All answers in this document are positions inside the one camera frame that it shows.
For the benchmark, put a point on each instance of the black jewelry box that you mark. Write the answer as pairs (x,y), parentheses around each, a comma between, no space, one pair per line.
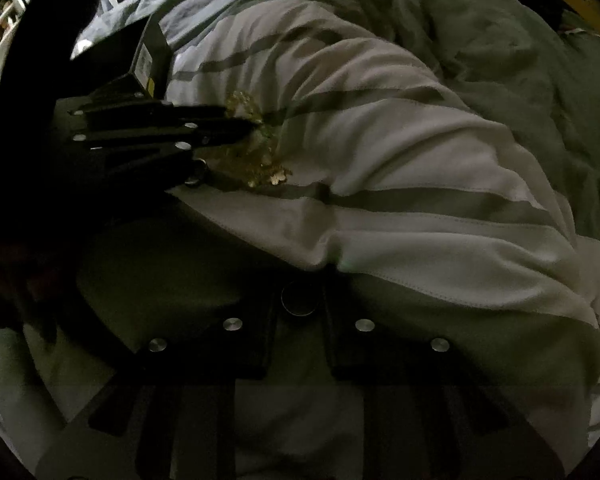
(134,61)

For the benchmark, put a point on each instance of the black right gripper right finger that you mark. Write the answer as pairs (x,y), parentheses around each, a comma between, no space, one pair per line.
(415,403)

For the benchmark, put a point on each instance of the grey white striped duvet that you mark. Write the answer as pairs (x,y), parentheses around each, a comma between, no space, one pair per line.
(437,161)

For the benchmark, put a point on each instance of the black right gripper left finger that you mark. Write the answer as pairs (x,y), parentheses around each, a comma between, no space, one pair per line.
(192,365)

